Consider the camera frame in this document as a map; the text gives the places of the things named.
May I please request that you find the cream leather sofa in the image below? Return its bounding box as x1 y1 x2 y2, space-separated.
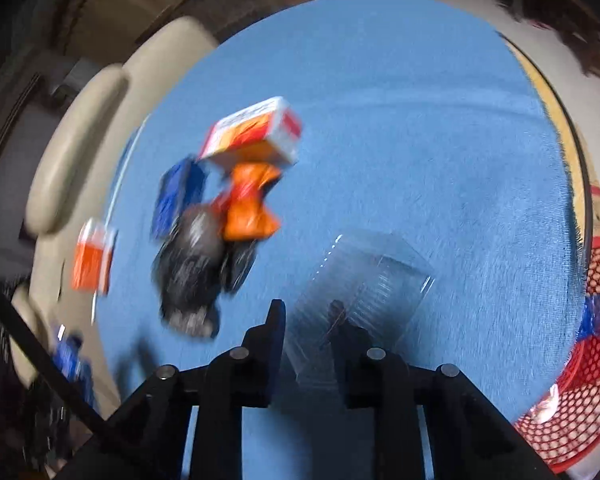
12 16 218 416

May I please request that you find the black plastic bag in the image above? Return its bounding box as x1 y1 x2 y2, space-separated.
154 204 258 339

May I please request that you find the blue table cloth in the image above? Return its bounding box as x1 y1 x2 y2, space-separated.
92 0 589 480

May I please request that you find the red mesh trash basket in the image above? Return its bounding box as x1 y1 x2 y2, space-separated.
511 235 600 475

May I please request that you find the red orange gift box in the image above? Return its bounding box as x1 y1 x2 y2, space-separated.
198 96 302 171

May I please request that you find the blue silver carton box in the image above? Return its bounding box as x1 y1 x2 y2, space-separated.
150 157 207 240

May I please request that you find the clear plastic container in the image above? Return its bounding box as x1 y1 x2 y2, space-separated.
284 230 434 390

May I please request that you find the white thin stick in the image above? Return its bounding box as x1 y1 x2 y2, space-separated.
90 114 151 326

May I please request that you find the orange snack wrapper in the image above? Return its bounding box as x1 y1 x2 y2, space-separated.
211 162 282 242

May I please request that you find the blue plastic bag lower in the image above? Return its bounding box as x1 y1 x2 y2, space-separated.
577 294 600 342

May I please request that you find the orange white carton box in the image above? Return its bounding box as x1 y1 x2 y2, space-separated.
71 218 118 296

